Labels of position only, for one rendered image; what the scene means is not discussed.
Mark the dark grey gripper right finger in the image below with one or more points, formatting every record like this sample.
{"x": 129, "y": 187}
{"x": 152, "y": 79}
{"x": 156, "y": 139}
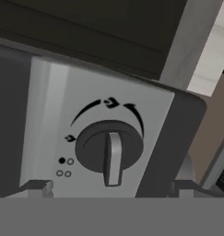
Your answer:
{"x": 190, "y": 188}

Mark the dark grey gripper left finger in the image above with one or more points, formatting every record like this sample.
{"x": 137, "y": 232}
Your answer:
{"x": 36, "y": 187}

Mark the black stove knob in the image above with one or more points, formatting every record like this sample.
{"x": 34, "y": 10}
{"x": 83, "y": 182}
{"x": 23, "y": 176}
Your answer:
{"x": 109, "y": 150}

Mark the dark cupboard door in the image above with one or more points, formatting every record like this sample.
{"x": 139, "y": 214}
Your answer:
{"x": 95, "y": 27}

